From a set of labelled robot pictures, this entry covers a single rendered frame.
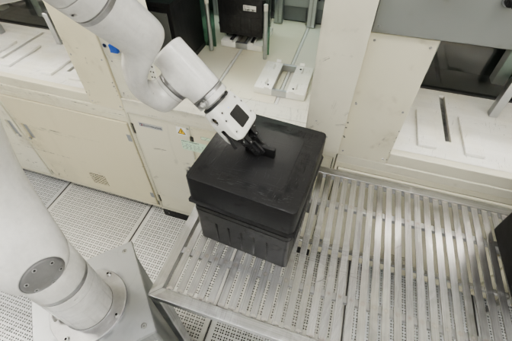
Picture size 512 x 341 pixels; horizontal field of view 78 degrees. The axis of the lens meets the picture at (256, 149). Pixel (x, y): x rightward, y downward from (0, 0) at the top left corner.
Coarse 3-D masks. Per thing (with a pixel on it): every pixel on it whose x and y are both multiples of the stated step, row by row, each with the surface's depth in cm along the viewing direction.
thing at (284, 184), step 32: (256, 128) 89; (288, 128) 89; (224, 160) 81; (256, 160) 81; (288, 160) 81; (320, 160) 92; (192, 192) 81; (224, 192) 75; (256, 192) 74; (288, 192) 74; (256, 224) 79; (288, 224) 73
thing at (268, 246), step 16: (208, 224) 91; (224, 224) 87; (240, 224) 84; (224, 240) 95; (240, 240) 90; (256, 240) 86; (272, 240) 83; (288, 240) 80; (256, 256) 93; (272, 256) 89; (288, 256) 88
